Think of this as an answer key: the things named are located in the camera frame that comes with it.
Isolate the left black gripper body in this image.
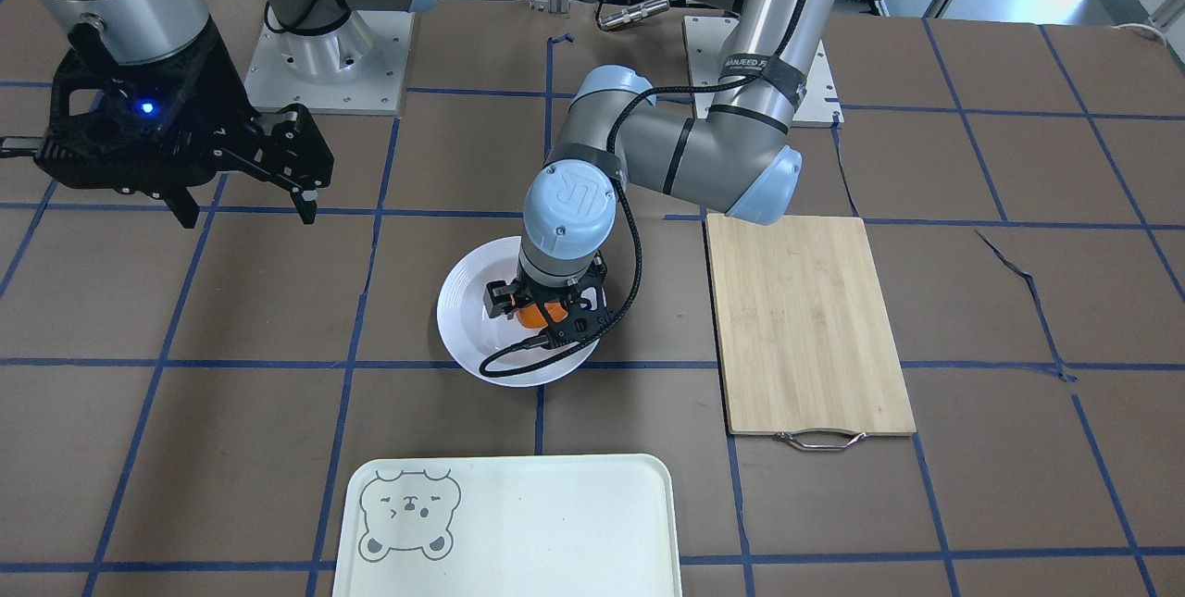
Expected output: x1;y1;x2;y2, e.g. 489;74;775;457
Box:
483;250;610;351

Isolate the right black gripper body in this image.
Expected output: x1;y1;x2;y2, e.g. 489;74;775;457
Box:
36;20;334;195

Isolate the orange fruit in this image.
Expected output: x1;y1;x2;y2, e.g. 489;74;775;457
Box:
515;301;568;330

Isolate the white round plate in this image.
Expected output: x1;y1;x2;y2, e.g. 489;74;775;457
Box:
436;237;597;389

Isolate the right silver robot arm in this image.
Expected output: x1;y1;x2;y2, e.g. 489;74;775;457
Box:
4;0;436;229

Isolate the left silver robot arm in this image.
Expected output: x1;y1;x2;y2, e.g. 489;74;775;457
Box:
485;0;834;355

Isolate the cream bear tray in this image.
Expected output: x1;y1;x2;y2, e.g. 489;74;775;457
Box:
333;454;683;596

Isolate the bamboo cutting board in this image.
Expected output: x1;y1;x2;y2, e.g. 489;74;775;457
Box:
705;214;916;451

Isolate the silver cylindrical connector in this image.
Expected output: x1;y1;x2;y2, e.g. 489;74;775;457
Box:
595;0;670;32

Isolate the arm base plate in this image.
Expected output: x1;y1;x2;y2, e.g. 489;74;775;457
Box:
683;17;844;128
245;11;416;116

